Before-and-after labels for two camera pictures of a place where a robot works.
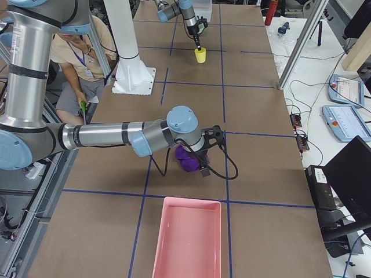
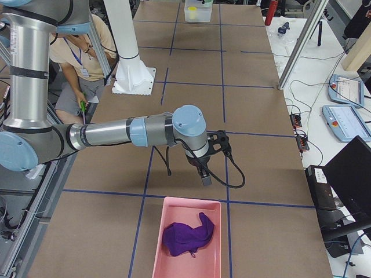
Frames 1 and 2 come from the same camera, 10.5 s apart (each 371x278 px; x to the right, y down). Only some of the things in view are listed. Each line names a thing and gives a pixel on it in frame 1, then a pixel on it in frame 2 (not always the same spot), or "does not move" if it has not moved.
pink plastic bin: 189,243 does not move
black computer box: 322,191 does not move
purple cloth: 187,160 to 179,238
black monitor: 349,175 does not move
